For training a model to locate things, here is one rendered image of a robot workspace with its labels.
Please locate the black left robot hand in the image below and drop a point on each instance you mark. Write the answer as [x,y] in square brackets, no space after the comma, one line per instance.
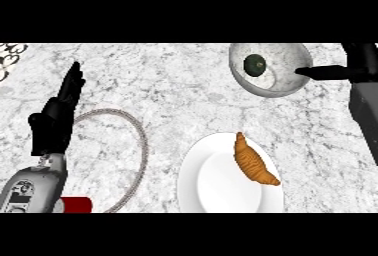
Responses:
[53,126]

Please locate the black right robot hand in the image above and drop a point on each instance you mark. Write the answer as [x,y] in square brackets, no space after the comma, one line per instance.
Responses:
[363,65]

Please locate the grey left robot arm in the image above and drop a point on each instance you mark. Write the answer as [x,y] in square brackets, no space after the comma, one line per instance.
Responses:
[35,186]

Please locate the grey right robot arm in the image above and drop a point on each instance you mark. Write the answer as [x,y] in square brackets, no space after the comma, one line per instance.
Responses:
[367,110]

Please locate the grey marble bowl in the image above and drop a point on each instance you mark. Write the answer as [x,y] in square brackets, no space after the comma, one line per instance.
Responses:
[286,63]

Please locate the dark green squash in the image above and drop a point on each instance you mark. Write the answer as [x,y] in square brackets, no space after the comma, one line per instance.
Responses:
[255,65]

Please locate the white plate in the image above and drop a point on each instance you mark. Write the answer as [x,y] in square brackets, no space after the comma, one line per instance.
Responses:
[222,186]

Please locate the red can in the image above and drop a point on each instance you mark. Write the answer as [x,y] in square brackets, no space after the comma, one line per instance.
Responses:
[76,205]

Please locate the brown croissant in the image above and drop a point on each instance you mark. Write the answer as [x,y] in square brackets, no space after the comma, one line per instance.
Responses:
[252,163]

